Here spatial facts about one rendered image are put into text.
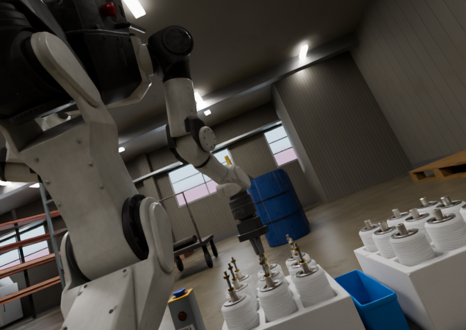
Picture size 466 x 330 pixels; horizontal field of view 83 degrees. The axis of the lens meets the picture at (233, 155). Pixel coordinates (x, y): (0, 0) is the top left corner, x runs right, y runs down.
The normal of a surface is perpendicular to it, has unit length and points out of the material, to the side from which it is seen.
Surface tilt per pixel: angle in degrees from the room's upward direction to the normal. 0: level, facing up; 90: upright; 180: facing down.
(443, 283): 90
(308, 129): 90
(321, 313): 90
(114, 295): 36
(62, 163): 108
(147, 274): 66
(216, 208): 90
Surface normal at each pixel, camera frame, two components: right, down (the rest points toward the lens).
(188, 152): -0.43, 0.26
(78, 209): -0.01, 0.11
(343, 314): -0.09, -0.18
